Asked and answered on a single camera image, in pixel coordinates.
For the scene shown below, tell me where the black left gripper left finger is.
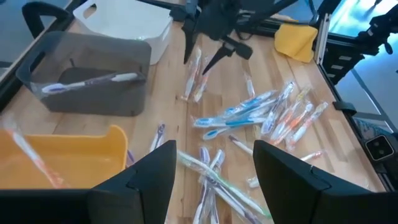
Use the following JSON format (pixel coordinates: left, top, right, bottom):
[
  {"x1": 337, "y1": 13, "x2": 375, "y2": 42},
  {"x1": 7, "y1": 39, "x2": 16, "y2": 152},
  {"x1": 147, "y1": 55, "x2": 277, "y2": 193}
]
[{"x1": 0, "y1": 139, "x2": 178, "y2": 224}]

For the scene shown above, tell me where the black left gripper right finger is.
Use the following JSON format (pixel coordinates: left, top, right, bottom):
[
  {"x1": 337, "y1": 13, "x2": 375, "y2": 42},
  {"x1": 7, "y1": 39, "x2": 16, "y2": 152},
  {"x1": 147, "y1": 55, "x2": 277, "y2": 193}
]
[{"x1": 252, "y1": 139, "x2": 398, "y2": 224}]

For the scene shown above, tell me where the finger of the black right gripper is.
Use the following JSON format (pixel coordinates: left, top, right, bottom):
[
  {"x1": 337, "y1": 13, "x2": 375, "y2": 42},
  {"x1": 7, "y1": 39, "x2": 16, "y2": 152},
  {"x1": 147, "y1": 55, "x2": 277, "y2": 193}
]
[
  {"x1": 201, "y1": 45, "x2": 234, "y2": 76},
  {"x1": 182, "y1": 18, "x2": 200, "y2": 65}
]

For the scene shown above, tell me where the orange toothbrush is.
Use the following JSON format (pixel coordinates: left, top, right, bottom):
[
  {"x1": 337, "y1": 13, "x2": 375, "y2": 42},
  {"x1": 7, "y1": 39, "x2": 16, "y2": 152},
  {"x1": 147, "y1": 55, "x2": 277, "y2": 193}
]
[
  {"x1": 2, "y1": 119, "x2": 68, "y2": 190},
  {"x1": 243, "y1": 72, "x2": 256, "y2": 99},
  {"x1": 285, "y1": 101, "x2": 330, "y2": 152},
  {"x1": 181, "y1": 46, "x2": 203, "y2": 103},
  {"x1": 192, "y1": 57, "x2": 213, "y2": 103},
  {"x1": 269, "y1": 86, "x2": 314, "y2": 146},
  {"x1": 299, "y1": 149, "x2": 326, "y2": 162}
]

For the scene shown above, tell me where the blue toothbrush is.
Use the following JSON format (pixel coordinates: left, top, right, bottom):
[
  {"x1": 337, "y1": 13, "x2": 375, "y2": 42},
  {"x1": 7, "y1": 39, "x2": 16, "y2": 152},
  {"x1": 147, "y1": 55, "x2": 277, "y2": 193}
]
[
  {"x1": 192, "y1": 115, "x2": 269, "y2": 129},
  {"x1": 222, "y1": 89, "x2": 278, "y2": 118},
  {"x1": 201, "y1": 125, "x2": 239, "y2": 141}
]

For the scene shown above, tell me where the white plastic bin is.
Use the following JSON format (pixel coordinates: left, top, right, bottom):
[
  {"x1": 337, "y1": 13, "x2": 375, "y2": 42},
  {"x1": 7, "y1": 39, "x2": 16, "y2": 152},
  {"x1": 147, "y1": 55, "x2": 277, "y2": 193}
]
[{"x1": 72, "y1": 0, "x2": 174, "y2": 66}]

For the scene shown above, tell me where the purple toothbrush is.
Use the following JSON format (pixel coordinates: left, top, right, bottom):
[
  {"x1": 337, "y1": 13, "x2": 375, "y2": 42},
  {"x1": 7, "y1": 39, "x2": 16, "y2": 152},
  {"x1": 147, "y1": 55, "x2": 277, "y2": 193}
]
[
  {"x1": 125, "y1": 149, "x2": 137, "y2": 168},
  {"x1": 192, "y1": 146, "x2": 226, "y2": 224},
  {"x1": 260, "y1": 80, "x2": 297, "y2": 135},
  {"x1": 40, "y1": 72, "x2": 139, "y2": 95},
  {"x1": 228, "y1": 134, "x2": 255, "y2": 156},
  {"x1": 149, "y1": 122, "x2": 167, "y2": 154}
]

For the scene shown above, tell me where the orange plastic bin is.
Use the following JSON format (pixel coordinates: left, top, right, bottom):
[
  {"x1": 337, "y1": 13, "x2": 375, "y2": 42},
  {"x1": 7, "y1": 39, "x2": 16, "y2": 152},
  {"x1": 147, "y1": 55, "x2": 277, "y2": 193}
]
[{"x1": 0, "y1": 124, "x2": 129, "y2": 190}]

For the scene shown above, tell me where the green wrapped toothbrush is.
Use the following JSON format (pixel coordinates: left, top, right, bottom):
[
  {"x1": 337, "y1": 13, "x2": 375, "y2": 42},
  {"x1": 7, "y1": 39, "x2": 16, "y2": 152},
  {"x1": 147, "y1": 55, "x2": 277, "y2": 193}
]
[{"x1": 176, "y1": 150, "x2": 272, "y2": 219}]

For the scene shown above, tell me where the yellow cloth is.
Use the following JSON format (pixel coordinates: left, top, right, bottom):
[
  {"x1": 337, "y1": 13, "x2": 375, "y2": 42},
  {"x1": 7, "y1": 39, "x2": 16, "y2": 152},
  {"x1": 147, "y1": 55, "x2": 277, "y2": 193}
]
[{"x1": 274, "y1": 22, "x2": 318, "y2": 64}]

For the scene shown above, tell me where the grey plastic bin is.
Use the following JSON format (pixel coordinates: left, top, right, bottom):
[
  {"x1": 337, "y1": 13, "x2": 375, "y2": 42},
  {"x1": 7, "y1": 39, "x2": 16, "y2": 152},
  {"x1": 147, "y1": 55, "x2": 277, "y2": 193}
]
[{"x1": 15, "y1": 30, "x2": 152, "y2": 118}]

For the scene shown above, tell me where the silver table-level camera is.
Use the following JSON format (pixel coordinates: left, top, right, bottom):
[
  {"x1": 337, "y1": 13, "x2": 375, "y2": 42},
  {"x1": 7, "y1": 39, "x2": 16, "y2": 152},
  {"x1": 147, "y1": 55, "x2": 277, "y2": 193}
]
[{"x1": 364, "y1": 133, "x2": 396, "y2": 162}]

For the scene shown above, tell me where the black frame clip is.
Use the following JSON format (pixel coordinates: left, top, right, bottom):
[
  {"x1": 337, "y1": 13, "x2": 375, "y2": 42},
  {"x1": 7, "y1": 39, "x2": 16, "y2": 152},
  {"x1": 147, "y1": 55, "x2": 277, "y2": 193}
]
[{"x1": 331, "y1": 100, "x2": 358, "y2": 116}]

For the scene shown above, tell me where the silver aluminium post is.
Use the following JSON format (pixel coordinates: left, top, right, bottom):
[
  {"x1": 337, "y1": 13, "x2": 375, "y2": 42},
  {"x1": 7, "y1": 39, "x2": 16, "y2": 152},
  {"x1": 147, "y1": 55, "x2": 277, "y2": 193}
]
[{"x1": 313, "y1": 12, "x2": 331, "y2": 65}]

